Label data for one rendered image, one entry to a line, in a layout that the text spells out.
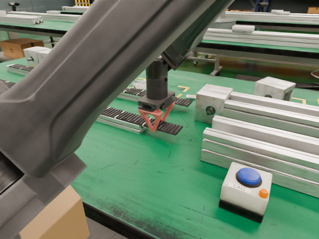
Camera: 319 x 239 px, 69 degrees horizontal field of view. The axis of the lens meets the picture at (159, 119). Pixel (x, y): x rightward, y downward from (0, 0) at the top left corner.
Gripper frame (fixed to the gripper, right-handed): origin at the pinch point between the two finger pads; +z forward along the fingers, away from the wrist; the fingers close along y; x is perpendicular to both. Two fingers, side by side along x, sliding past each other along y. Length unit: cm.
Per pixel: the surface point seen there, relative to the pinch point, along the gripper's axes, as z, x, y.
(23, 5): 24, 1092, 685
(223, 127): -3.4, -18.5, 1.7
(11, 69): 2, 97, 16
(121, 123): 1.2, 11.1, -2.8
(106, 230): 59, 24, -4
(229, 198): -0.3, -25.3, -17.6
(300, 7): 23, -25, 1049
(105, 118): 1.0, 17.3, -2.8
